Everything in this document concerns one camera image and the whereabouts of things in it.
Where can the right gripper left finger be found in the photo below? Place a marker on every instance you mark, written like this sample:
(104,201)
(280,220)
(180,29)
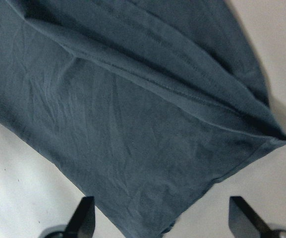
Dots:
(81,224)

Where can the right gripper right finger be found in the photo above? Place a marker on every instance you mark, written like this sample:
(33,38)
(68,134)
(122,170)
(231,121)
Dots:
(244,222)

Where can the black printed t-shirt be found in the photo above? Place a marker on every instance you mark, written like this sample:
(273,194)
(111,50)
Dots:
(142,104)

